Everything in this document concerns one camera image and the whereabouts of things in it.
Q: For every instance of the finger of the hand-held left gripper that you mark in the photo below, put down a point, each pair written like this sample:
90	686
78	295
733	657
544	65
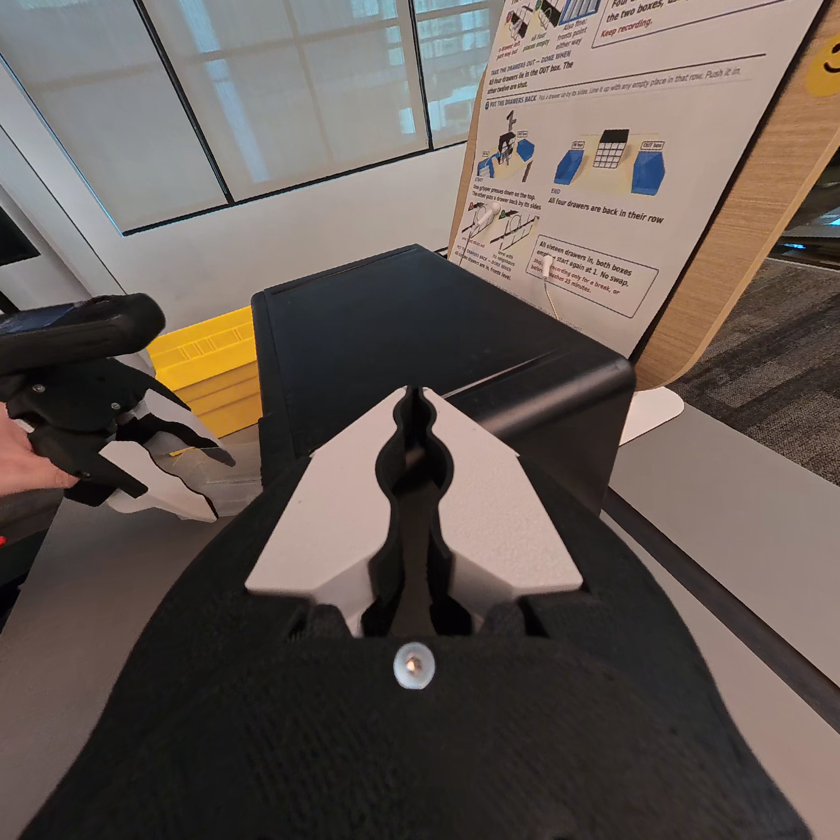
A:
174	417
167	482

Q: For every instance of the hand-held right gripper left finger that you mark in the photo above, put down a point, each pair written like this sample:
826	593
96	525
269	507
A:
315	525

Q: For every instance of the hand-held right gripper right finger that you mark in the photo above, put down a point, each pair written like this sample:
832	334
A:
512	525

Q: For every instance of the yellow storage bin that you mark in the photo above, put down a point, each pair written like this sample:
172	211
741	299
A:
216	387

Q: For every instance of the clear plastic drawer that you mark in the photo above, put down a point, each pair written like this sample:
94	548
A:
233	482

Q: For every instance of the black drawer cabinet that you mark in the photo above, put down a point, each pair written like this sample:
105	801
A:
394	315

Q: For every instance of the person's left hand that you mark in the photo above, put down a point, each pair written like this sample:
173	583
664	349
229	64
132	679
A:
26	459

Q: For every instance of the instruction poster on wooden board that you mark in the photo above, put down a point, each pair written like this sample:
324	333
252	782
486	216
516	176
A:
754	262

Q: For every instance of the printed instruction poster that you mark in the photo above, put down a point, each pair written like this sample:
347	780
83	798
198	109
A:
656	164

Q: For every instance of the yellow smiley sticker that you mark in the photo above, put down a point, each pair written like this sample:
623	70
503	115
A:
825	69

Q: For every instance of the black wall screen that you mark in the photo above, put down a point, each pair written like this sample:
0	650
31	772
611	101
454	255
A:
13	236

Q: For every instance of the glass window wall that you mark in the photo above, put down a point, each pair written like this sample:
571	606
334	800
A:
295	98

